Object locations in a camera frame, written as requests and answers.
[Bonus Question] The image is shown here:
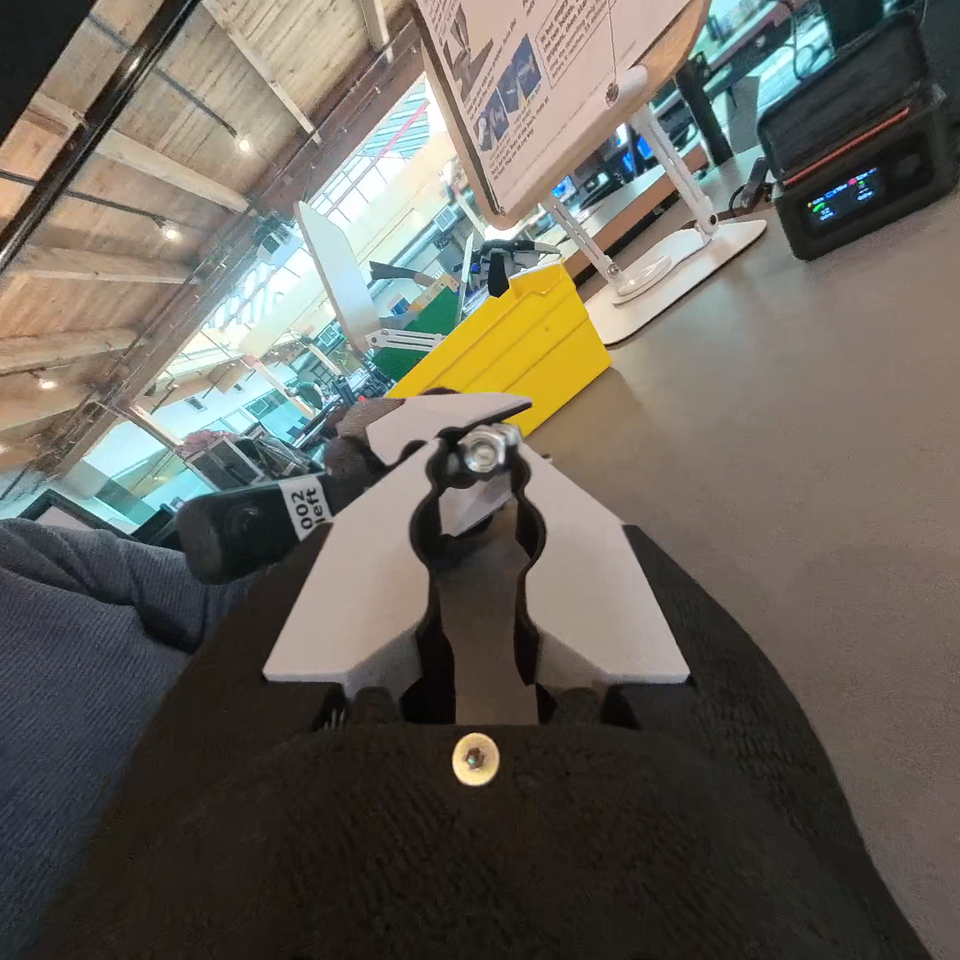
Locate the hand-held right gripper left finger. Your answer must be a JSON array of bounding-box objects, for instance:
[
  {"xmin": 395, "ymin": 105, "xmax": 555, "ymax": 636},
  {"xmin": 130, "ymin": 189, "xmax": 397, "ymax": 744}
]
[{"xmin": 262, "ymin": 438, "xmax": 457, "ymax": 706}]

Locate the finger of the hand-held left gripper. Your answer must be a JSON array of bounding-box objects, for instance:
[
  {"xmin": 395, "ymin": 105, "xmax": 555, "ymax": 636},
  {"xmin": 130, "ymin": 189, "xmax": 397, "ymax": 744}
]
[
  {"xmin": 438, "ymin": 474, "xmax": 520, "ymax": 538},
  {"xmin": 366, "ymin": 393, "xmax": 535, "ymax": 472}
]

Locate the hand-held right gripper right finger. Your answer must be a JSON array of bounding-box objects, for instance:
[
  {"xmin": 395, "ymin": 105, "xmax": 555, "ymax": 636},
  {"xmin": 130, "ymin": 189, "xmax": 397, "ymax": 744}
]
[{"xmin": 512, "ymin": 442, "xmax": 691, "ymax": 706}]

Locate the steel bolt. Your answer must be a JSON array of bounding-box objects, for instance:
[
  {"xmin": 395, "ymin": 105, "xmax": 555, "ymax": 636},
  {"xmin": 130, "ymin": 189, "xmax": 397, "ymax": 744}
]
[{"xmin": 466, "ymin": 422, "xmax": 524, "ymax": 456}]

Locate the yellow plastic bin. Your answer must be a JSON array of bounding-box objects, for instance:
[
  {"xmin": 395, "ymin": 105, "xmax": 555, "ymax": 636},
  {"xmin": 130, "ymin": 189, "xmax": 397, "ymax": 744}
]
[{"xmin": 384, "ymin": 261, "xmax": 613, "ymax": 438}]

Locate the white board on arm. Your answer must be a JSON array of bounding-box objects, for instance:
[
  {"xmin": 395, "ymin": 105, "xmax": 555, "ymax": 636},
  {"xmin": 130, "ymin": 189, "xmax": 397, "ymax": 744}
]
[{"xmin": 292, "ymin": 201, "xmax": 444, "ymax": 351}]

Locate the green plastic bin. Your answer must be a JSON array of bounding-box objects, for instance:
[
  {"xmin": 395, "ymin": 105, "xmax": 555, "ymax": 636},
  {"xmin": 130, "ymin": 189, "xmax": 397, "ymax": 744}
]
[{"xmin": 369, "ymin": 285, "xmax": 460, "ymax": 385}]

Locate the person's blue grey sweater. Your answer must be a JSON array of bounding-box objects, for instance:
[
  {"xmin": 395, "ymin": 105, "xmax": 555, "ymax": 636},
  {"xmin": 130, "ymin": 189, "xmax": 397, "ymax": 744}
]
[{"xmin": 0, "ymin": 516, "xmax": 256, "ymax": 960}]

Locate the wooden instruction board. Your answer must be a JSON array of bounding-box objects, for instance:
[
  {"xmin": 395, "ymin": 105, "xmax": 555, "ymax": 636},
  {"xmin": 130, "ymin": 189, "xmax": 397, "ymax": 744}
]
[{"xmin": 411, "ymin": 0, "xmax": 714, "ymax": 235}]

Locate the black power station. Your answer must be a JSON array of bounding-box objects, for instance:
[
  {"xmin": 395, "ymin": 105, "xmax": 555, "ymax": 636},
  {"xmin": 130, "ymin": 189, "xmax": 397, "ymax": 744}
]
[{"xmin": 756, "ymin": 11, "xmax": 960, "ymax": 262}]

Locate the black cable with plug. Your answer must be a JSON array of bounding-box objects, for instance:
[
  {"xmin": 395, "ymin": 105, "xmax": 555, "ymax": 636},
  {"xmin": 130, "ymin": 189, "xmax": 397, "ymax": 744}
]
[{"xmin": 729, "ymin": 156, "xmax": 775, "ymax": 220}]

